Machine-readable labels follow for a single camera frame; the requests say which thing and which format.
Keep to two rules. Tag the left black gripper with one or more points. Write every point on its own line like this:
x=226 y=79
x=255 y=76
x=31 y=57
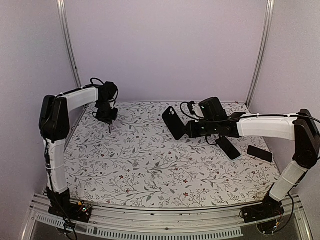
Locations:
x=108 y=120

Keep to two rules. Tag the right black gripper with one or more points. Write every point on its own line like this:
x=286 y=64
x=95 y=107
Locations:
x=192 y=133

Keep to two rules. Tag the black phone case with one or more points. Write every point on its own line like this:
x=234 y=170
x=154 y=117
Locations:
x=174 y=123

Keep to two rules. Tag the phone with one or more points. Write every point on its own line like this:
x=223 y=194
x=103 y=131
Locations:
x=228 y=148

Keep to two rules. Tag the black smartphone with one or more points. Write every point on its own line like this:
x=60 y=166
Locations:
x=260 y=153

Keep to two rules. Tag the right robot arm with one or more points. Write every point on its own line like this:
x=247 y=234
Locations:
x=209 y=118

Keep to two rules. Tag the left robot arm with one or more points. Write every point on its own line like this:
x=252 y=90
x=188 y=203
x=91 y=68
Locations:
x=54 y=126

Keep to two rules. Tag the floral patterned table mat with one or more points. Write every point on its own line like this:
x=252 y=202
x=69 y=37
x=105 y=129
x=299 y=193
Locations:
x=138 y=163

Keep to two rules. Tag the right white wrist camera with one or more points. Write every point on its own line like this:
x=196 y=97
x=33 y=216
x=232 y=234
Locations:
x=192 y=108

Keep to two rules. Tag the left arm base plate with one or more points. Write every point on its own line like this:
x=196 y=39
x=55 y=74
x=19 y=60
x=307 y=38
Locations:
x=79 y=211

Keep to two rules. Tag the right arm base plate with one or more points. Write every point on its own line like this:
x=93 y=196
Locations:
x=270 y=217

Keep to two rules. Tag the front aluminium rail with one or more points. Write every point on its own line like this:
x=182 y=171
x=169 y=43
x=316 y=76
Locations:
x=115 y=222

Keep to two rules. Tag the left aluminium frame post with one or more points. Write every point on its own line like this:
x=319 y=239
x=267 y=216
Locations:
x=61 y=7

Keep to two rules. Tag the aluminium frame post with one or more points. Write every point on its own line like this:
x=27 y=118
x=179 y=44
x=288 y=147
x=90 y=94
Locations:
x=61 y=7
x=270 y=4

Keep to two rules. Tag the right aluminium frame post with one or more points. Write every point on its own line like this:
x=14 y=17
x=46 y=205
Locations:
x=270 y=4

